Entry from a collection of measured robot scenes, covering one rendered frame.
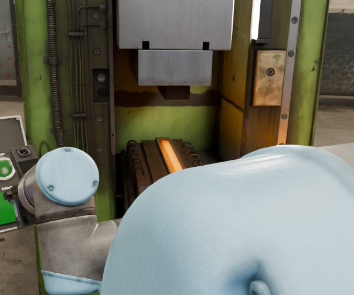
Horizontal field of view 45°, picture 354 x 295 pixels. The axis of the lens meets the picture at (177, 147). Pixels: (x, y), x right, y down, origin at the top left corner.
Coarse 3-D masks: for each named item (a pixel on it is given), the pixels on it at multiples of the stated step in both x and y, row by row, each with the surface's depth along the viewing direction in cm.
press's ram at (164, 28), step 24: (120, 0) 108; (144, 0) 109; (168, 0) 110; (192, 0) 111; (216, 0) 112; (120, 24) 110; (144, 24) 110; (168, 24) 111; (192, 24) 112; (216, 24) 113; (120, 48) 111; (168, 48) 113; (192, 48) 114; (216, 48) 115
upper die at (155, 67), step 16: (144, 48) 116; (144, 64) 114; (160, 64) 114; (176, 64) 115; (192, 64) 116; (208, 64) 116; (144, 80) 115; (160, 80) 116; (176, 80) 116; (192, 80) 117; (208, 80) 118
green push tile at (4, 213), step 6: (0, 198) 102; (0, 204) 102; (6, 204) 102; (12, 204) 103; (0, 210) 101; (6, 210) 102; (12, 210) 103; (0, 216) 101; (6, 216) 102; (12, 216) 102; (0, 222) 101; (6, 222) 101
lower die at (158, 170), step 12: (144, 144) 159; (156, 144) 160; (180, 144) 160; (132, 156) 149; (144, 156) 149; (156, 156) 146; (180, 156) 146; (144, 168) 138; (156, 168) 136; (168, 168) 133; (144, 180) 128; (156, 180) 126
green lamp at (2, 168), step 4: (0, 160) 104; (4, 160) 105; (0, 164) 104; (4, 164) 105; (8, 164) 105; (0, 168) 104; (4, 168) 104; (8, 168) 105; (12, 168) 105; (0, 172) 104; (4, 172) 104; (8, 172) 105; (0, 176) 104; (4, 176) 104
